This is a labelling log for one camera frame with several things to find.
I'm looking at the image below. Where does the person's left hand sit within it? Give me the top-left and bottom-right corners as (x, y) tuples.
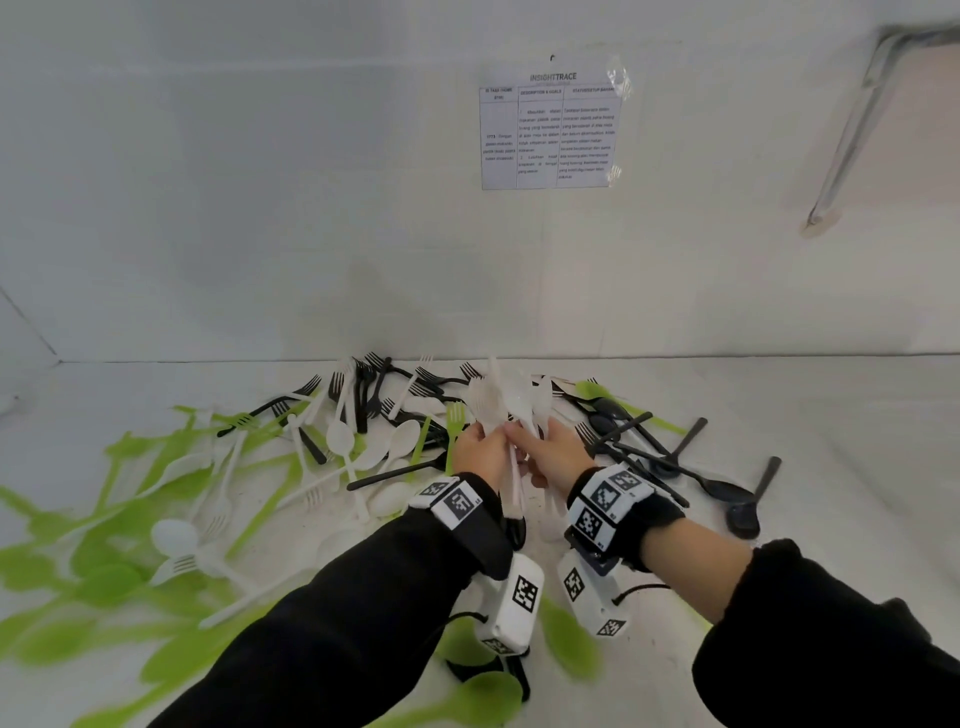
(452, 421), (519, 496)

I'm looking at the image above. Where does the person's right hand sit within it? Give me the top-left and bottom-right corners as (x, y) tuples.
(503, 416), (598, 502)

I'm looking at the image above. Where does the white plastic fork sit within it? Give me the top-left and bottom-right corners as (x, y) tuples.
(513, 371), (568, 543)
(464, 358), (526, 520)

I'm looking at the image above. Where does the pile of black plastic forks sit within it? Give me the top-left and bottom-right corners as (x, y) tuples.
(215, 352), (783, 703)

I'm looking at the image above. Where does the pile of plastic cutlery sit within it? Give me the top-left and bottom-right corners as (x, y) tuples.
(0, 378), (714, 728)

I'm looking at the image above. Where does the person's left forearm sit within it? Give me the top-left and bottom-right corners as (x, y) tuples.
(146, 509), (496, 728)

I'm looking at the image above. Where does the black marker left wrist band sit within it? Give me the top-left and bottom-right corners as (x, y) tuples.
(408, 472), (515, 583)

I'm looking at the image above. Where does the black marker wrist band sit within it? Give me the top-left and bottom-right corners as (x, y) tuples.
(563, 462), (688, 575)
(408, 472), (515, 583)

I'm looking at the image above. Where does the black marker right wrist band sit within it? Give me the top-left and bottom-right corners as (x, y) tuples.
(563, 462), (688, 575)

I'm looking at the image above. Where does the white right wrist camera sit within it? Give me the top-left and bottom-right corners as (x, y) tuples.
(556, 549), (633, 641)

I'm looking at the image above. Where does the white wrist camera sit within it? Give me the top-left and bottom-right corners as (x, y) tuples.
(476, 553), (547, 658)
(556, 549), (633, 641)

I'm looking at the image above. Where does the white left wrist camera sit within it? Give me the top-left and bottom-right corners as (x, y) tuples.
(476, 553), (547, 658)

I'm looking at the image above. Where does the black right camera cable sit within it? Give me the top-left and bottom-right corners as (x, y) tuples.
(613, 582), (673, 606)

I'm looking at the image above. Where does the printed paper wall notice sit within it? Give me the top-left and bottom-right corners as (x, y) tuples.
(478, 63), (631, 191)

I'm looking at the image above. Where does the metal wall bracket frame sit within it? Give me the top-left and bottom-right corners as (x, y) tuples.
(802, 26), (960, 234)

